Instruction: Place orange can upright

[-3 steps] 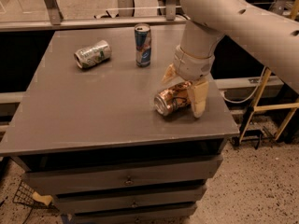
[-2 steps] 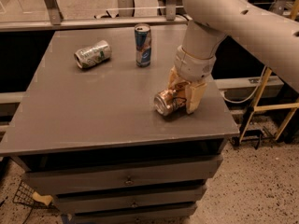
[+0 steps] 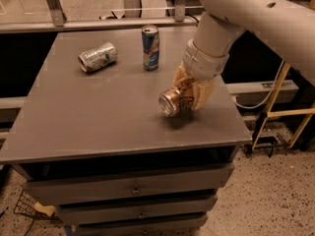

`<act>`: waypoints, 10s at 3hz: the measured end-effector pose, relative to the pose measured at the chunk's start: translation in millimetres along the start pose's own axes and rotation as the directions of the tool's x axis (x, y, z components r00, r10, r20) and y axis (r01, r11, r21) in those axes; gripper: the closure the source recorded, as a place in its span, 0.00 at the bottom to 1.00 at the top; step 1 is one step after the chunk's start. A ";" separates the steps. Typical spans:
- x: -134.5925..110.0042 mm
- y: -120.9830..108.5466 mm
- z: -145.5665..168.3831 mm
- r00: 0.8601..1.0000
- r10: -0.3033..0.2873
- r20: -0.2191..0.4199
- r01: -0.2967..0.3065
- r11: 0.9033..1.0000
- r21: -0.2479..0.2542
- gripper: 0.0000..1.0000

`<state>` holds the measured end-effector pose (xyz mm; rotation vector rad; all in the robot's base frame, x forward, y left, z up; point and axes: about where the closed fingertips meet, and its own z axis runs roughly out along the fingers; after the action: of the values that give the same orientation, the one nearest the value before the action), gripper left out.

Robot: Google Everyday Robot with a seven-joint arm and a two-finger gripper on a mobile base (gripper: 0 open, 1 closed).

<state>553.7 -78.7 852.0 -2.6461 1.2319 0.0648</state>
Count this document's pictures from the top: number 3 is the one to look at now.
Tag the crushed orange soda can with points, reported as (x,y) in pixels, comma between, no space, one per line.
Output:
(174,100)

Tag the grey metal railing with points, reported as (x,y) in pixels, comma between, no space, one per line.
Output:
(17,16)

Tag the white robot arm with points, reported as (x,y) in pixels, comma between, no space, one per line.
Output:
(285,27)

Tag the middle grey drawer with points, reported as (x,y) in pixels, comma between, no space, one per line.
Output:
(138,210)

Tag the black wire basket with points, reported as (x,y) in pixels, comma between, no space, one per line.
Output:
(24,207)

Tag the yellow foam piece on floor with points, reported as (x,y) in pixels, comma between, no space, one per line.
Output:
(48,210)

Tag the crushed green white can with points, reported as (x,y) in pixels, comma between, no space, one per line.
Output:
(98,58)

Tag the grey drawer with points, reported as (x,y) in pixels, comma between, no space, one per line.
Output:
(145,226)
(129,185)
(138,210)

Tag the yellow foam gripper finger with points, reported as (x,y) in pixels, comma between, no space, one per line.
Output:
(181,78)
(201,92)

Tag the grey drawer cabinet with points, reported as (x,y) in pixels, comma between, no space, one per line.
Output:
(76,124)

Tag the bottom grey drawer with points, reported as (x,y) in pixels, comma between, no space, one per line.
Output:
(145,226)

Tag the top grey drawer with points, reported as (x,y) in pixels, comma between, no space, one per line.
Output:
(129,185)

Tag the tall blue energy drink can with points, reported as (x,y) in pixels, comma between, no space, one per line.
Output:
(150,39)

